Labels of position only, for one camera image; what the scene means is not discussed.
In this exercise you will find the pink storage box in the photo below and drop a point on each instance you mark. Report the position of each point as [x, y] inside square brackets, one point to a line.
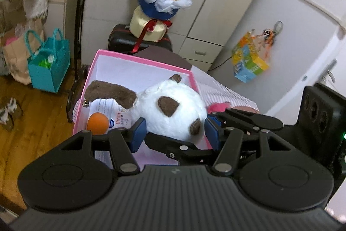
[121, 71]

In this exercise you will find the pink fluffy pompom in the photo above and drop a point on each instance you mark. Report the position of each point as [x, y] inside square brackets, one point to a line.
[220, 107]

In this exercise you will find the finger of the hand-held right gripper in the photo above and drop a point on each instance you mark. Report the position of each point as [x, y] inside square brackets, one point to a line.
[173, 147]
[256, 120]

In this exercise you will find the white panel door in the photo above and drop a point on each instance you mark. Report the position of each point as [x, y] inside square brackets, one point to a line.
[297, 44]

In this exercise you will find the striped bed sheet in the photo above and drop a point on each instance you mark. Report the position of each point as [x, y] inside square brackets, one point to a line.
[221, 90]

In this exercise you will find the white wardrobe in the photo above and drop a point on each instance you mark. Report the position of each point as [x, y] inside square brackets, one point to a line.
[216, 3]

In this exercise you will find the teal tote bag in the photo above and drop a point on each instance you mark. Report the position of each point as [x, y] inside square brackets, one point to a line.
[48, 76]

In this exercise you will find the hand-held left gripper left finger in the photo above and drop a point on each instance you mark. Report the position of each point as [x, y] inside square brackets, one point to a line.
[139, 133]

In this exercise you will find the white brown plush toy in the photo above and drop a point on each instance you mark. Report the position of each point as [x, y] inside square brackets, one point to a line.
[162, 126]

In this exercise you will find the beige fuzzy cloth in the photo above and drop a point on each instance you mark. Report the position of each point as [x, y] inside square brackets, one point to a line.
[35, 3]

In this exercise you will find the colourful gift bag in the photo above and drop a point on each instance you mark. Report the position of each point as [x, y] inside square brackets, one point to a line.
[248, 63]

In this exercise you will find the orange makeup sponge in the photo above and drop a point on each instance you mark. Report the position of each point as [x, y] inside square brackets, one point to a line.
[98, 123]

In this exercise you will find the brown paper bag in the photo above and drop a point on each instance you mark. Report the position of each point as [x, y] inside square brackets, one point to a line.
[16, 57]

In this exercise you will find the white red-print packet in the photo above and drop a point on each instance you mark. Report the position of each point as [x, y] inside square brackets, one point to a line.
[113, 112]

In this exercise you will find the blue round sticker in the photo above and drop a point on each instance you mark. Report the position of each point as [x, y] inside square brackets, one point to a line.
[305, 79]

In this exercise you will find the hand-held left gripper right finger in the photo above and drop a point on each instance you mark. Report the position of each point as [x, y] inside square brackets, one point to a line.
[211, 136]

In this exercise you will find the black suitcase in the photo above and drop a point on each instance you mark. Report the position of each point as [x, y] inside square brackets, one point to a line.
[121, 40]

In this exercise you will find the dark brown cloth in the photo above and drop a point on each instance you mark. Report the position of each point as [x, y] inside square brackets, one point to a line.
[167, 57]

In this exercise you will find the striped slipper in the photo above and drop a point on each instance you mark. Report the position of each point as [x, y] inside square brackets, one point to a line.
[6, 110]
[16, 120]

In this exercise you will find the orange knot ornament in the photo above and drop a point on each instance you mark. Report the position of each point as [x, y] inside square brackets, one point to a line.
[270, 36]

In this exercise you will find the black metal stand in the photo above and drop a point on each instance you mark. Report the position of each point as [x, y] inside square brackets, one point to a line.
[81, 3]

